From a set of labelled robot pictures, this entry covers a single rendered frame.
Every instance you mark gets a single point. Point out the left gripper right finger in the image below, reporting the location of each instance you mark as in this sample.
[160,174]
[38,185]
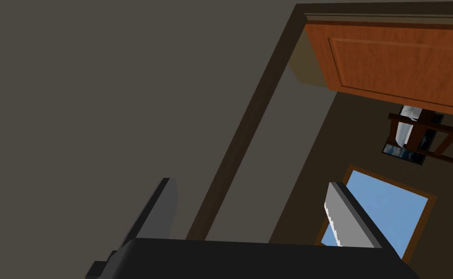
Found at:
[351,224]

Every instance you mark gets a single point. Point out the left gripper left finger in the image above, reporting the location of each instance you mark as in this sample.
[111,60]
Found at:
[159,217]

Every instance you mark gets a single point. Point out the dark wooden shelf with items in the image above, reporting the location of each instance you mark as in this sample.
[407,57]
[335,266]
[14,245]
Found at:
[424,135]

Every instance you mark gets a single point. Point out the orange wooden door leaf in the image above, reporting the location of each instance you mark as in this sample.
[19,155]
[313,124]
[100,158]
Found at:
[396,64]

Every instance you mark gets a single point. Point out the window with wooden frame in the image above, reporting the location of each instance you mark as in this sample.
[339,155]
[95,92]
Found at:
[389,211]

